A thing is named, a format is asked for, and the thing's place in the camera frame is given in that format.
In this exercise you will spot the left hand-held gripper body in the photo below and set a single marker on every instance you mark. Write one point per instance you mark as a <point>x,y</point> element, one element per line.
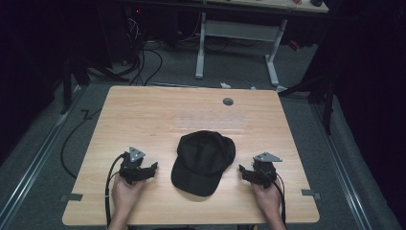
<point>132,163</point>

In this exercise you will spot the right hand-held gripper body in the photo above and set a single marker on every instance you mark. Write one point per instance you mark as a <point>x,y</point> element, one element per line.
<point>265,169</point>

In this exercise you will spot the black baseball cap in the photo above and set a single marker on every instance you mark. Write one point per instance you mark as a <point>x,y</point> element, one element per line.
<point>201,159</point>

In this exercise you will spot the person's left hand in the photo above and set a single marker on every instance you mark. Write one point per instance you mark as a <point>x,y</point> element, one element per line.
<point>125,195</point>

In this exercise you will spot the person's right hand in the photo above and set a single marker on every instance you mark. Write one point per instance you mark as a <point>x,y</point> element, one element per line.
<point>268,199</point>

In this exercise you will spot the grey tape piece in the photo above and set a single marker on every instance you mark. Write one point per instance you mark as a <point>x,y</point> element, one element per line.
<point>72,197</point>
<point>310,193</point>

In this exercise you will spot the grey round table grommet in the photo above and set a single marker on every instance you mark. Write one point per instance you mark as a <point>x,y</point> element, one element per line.
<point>228,101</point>

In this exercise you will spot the small white floor object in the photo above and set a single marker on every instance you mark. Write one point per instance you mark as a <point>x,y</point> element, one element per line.
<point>225,85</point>

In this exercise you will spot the black stand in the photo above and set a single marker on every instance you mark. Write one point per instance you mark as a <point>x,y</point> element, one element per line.
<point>68,86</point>
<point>319,92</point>

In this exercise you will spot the desk with white metal legs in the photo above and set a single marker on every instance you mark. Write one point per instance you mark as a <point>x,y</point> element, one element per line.
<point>239,30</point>

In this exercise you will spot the metal floor rail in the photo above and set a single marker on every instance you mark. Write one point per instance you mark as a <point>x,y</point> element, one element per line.
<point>35,166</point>
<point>341,166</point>

